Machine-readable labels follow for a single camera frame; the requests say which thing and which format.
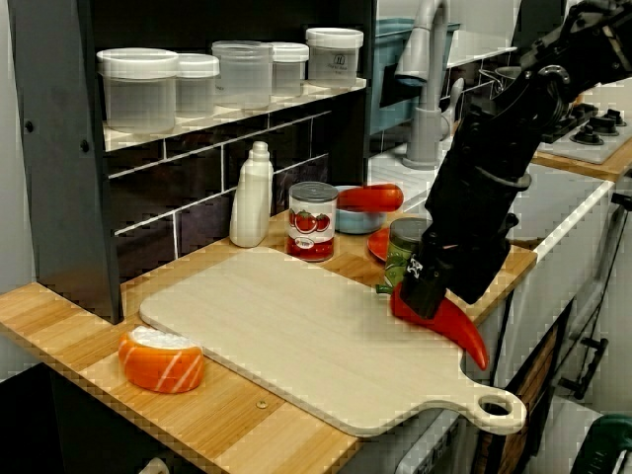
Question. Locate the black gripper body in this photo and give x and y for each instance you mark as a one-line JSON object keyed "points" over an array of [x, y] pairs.
{"points": [[469, 207]]}

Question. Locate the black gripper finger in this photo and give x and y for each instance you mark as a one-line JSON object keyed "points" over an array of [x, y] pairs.
{"points": [[479, 271], [424, 281]]}

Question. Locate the red toy chili pepper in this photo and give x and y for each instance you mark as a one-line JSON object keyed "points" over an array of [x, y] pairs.
{"points": [[464, 331]]}

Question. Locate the clear lidless plastic jar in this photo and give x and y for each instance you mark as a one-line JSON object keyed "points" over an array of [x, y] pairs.
{"points": [[242, 74]]}

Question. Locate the green peas tin can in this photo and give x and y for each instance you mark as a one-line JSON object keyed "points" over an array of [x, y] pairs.
{"points": [[400, 247]]}

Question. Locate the red round plate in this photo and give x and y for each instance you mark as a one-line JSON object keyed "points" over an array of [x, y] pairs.
{"points": [[377, 244]]}

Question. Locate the light blue bowl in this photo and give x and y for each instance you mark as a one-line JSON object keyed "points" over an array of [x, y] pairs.
{"points": [[355, 223]]}

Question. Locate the grey toy faucet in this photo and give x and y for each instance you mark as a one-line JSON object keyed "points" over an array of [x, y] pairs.
{"points": [[429, 123]]}

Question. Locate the white toy sink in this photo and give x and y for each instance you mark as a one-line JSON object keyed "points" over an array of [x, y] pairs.
{"points": [[568, 212]]}

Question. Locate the red toy sausage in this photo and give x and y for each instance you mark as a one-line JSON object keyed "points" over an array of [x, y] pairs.
{"points": [[370, 197]]}

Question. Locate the brown wood grain door panel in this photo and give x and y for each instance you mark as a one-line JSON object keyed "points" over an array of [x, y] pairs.
{"points": [[530, 380]]}

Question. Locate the light wooden cutting board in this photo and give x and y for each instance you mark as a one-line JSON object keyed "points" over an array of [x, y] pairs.
{"points": [[306, 326]]}

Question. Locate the tomato print tin can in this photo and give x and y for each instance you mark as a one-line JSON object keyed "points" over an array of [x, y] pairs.
{"points": [[312, 222]]}

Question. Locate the toy stove cooktop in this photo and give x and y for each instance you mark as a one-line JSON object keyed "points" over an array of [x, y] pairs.
{"points": [[587, 154]]}

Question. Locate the black stove knob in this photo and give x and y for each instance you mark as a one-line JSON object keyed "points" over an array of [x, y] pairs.
{"points": [[587, 134], [611, 121]]}

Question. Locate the black thin stand rod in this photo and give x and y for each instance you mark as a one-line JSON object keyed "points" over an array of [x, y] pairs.
{"points": [[623, 200]]}

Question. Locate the grey dispenser panel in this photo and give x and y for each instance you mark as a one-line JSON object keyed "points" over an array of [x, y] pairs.
{"points": [[434, 449]]}

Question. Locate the white detergent bottle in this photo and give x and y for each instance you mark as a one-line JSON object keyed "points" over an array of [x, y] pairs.
{"points": [[251, 207]]}

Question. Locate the dark kitchen side panel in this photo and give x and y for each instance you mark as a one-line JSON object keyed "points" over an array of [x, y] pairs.
{"points": [[533, 20]]}

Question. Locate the tall white lidded jar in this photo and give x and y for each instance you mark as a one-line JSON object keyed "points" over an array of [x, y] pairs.
{"points": [[333, 54]]}

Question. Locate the small white lidded jar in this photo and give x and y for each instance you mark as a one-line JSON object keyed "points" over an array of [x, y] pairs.
{"points": [[290, 69]]}

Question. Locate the salmon sushi toy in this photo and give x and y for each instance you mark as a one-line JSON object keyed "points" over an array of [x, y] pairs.
{"points": [[163, 365]]}

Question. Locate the white lidded plastic jar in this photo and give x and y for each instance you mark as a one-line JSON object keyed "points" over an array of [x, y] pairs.
{"points": [[197, 86]]}

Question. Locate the wide white lidded jar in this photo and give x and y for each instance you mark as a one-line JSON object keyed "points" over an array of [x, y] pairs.
{"points": [[138, 94]]}

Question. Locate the dark grey shelf unit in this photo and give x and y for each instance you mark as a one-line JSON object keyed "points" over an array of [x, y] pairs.
{"points": [[64, 173]]}

